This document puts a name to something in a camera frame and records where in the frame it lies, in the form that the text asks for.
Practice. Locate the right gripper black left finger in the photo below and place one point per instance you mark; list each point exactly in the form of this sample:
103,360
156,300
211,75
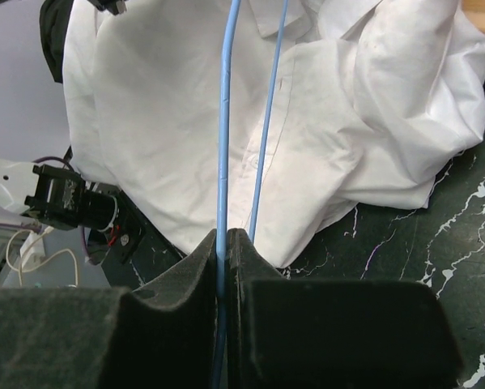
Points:
158,336

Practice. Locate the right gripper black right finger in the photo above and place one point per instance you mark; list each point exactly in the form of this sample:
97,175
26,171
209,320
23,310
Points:
318,333

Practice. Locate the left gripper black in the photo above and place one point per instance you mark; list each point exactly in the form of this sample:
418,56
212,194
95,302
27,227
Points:
113,7

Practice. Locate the blue wire hanger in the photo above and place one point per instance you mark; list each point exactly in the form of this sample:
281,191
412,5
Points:
222,177

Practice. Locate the white shirt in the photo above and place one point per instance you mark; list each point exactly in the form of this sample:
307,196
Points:
333,103

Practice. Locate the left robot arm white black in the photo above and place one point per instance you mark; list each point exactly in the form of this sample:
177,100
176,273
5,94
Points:
57,197

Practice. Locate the black garment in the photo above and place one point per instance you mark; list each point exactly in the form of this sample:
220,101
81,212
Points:
53,22

